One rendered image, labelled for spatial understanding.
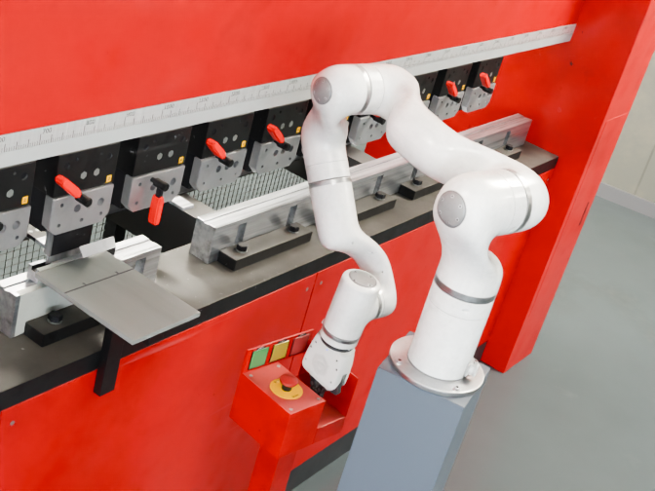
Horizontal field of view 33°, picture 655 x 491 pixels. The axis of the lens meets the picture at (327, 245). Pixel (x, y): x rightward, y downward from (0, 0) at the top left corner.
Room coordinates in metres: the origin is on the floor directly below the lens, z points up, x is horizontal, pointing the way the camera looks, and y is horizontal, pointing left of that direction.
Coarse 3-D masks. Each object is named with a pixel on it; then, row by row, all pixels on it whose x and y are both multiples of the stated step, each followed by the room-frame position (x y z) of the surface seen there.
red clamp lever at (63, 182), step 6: (60, 180) 1.70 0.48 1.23; (66, 180) 1.70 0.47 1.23; (60, 186) 1.71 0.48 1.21; (66, 186) 1.70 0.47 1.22; (72, 186) 1.71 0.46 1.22; (72, 192) 1.72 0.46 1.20; (78, 192) 1.73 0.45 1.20; (78, 198) 1.74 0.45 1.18; (84, 198) 1.75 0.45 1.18; (90, 198) 1.75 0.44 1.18; (84, 204) 1.75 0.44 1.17; (90, 204) 1.75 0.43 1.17
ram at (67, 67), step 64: (0, 0) 1.58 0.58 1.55; (64, 0) 1.70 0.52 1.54; (128, 0) 1.82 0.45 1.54; (192, 0) 1.97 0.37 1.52; (256, 0) 2.14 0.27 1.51; (320, 0) 2.34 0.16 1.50; (384, 0) 2.57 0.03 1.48; (448, 0) 2.85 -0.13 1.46; (512, 0) 3.20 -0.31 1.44; (576, 0) 3.63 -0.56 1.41; (0, 64) 1.60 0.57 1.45; (64, 64) 1.72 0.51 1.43; (128, 64) 1.85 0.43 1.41; (192, 64) 2.00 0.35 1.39; (256, 64) 2.18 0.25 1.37; (320, 64) 2.39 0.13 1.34; (448, 64) 2.96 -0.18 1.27; (0, 128) 1.61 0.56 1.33; (128, 128) 1.88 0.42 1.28
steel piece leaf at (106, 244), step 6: (102, 240) 1.82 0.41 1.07; (108, 240) 1.83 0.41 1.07; (84, 246) 1.78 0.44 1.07; (90, 246) 1.79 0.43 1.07; (96, 246) 1.80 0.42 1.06; (102, 246) 1.81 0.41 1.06; (108, 246) 1.82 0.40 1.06; (114, 246) 1.84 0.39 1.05; (84, 252) 1.77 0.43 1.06; (90, 252) 1.78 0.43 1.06; (96, 252) 1.80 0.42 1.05; (66, 258) 1.82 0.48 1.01; (72, 258) 1.78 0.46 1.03; (78, 258) 1.77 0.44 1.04
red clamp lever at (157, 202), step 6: (150, 180) 1.95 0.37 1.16; (156, 180) 1.94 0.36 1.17; (162, 180) 1.94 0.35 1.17; (156, 186) 1.93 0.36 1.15; (162, 186) 1.93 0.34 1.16; (168, 186) 1.94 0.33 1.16; (156, 192) 1.94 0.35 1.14; (162, 192) 1.94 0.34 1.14; (156, 198) 1.93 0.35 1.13; (162, 198) 1.94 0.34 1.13; (156, 204) 1.93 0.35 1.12; (162, 204) 1.94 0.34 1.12; (150, 210) 1.93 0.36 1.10; (156, 210) 1.93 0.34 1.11; (150, 216) 1.93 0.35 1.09; (156, 216) 1.93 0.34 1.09; (150, 222) 1.93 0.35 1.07; (156, 222) 1.93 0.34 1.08
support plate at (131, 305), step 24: (72, 264) 1.82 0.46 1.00; (96, 264) 1.84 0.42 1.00; (120, 264) 1.87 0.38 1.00; (72, 288) 1.73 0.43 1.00; (96, 288) 1.76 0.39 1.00; (120, 288) 1.78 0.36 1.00; (144, 288) 1.81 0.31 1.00; (96, 312) 1.68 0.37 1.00; (120, 312) 1.70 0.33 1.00; (144, 312) 1.73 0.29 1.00; (168, 312) 1.75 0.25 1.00; (192, 312) 1.77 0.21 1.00; (120, 336) 1.64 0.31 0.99; (144, 336) 1.65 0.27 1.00
